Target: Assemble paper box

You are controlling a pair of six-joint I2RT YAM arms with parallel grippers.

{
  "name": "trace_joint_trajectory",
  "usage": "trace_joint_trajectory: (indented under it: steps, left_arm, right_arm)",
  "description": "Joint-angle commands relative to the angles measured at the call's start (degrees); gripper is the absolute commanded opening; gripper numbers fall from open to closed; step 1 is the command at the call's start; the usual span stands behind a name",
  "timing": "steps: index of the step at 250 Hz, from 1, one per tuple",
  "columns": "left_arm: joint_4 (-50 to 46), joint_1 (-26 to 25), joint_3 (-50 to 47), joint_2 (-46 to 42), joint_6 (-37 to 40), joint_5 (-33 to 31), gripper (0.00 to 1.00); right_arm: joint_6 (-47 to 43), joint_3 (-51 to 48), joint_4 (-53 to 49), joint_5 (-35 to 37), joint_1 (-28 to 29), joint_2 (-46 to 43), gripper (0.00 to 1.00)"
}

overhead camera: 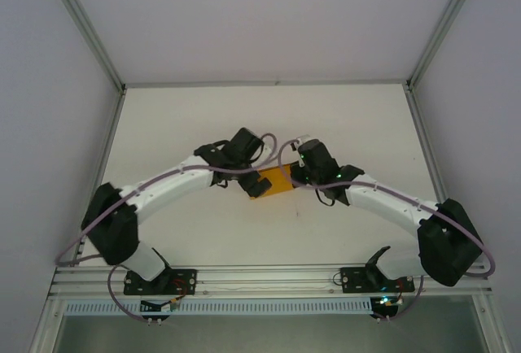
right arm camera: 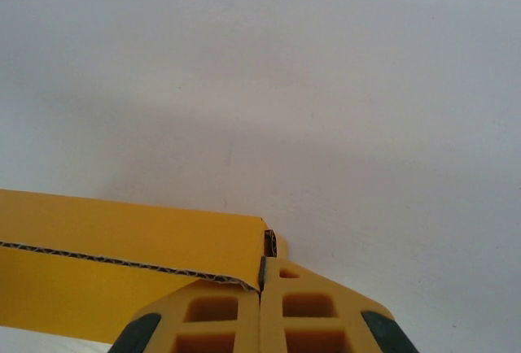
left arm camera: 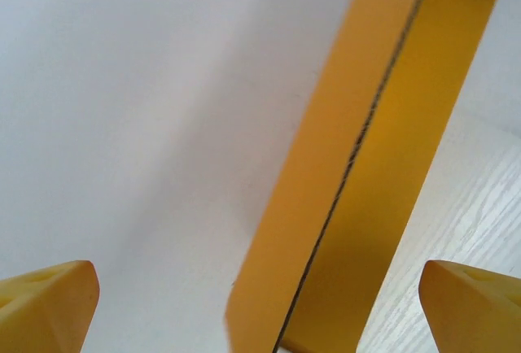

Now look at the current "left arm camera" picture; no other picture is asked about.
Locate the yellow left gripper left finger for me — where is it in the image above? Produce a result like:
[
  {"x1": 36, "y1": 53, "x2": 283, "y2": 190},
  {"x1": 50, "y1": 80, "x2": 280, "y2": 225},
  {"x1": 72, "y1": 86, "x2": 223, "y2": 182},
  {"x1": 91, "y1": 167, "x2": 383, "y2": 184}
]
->
[{"x1": 0, "y1": 259, "x2": 101, "y2": 353}]

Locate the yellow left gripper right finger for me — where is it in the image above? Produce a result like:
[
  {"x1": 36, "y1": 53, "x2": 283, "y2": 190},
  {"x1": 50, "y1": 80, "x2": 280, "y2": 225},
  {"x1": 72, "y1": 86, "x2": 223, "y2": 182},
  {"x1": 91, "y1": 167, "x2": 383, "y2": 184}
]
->
[{"x1": 418, "y1": 259, "x2": 521, "y2": 353}]

